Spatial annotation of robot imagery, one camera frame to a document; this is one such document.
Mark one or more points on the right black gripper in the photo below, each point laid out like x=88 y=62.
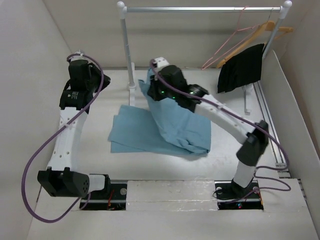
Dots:
x=152 y=90

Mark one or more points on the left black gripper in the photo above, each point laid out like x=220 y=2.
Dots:
x=94 y=70

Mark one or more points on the light blue trousers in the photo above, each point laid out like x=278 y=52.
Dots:
x=163 y=128

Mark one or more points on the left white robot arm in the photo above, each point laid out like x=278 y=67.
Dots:
x=61 y=178

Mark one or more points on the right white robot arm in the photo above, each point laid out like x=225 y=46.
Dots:
x=253 y=144

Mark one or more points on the black garment on hanger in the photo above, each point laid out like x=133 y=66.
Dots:
x=242 y=69

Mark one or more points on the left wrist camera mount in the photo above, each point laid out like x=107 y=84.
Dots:
x=78 y=55

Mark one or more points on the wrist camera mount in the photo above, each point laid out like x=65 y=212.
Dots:
x=78 y=55
x=159 y=63

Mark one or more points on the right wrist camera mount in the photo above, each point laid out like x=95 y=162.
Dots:
x=159 y=63

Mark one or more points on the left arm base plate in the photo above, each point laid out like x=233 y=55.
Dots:
x=114 y=199

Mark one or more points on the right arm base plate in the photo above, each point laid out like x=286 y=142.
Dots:
x=227 y=199

